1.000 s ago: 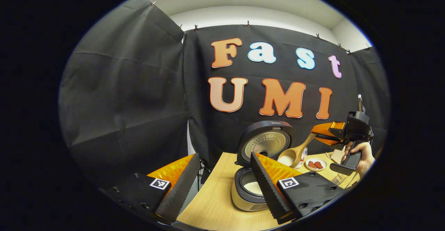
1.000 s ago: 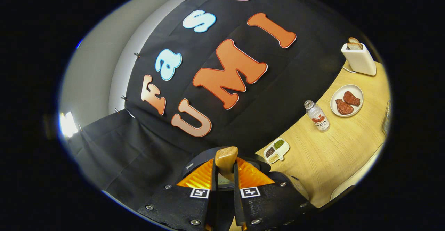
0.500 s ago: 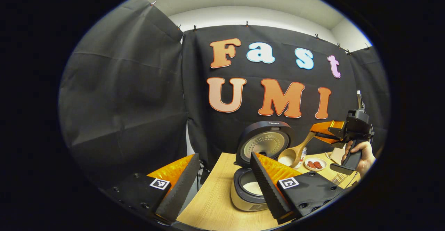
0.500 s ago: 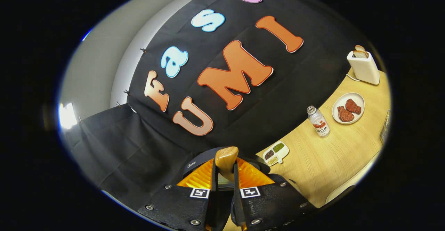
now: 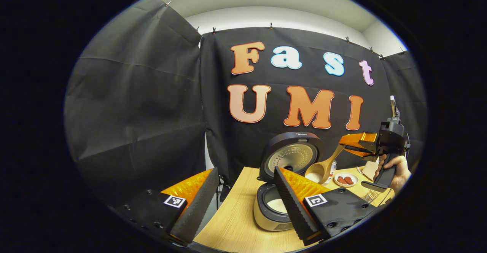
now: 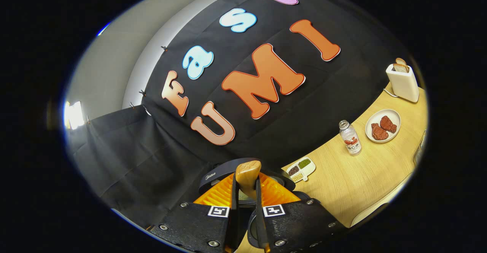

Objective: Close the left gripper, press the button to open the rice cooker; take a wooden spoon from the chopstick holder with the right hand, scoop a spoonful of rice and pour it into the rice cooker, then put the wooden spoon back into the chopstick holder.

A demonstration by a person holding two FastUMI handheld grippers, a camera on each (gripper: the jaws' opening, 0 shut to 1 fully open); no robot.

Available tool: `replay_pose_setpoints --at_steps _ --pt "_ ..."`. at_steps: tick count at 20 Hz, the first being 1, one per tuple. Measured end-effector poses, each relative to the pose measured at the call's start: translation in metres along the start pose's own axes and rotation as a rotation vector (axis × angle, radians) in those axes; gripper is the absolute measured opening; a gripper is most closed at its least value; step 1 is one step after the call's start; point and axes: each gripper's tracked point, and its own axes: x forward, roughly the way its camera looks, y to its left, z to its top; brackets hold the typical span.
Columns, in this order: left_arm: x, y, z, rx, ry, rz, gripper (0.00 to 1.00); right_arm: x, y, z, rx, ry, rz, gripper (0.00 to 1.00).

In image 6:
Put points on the red meat piece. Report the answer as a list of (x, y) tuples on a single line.
[(379, 132), (388, 123)]

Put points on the toasted bread slice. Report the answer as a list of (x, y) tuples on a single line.
[(401, 61), (401, 69)]

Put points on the black backdrop cloth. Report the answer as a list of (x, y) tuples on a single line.
[(171, 150)]

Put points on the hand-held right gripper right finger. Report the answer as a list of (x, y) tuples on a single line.
[(259, 215)]

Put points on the wooden spoon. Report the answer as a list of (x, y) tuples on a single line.
[(247, 173)]

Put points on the clear bottle with red label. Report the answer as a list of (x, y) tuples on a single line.
[(350, 140)]

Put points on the white divided dish of beans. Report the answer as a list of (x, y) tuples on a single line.
[(304, 164)]

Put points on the black and silver rice cooker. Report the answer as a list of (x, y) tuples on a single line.
[(214, 171)]

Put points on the white round plate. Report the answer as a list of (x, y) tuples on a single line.
[(374, 120)]

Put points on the white toaster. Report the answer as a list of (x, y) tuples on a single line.
[(403, 83)]

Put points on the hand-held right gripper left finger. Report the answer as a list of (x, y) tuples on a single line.
[(234, 215)]

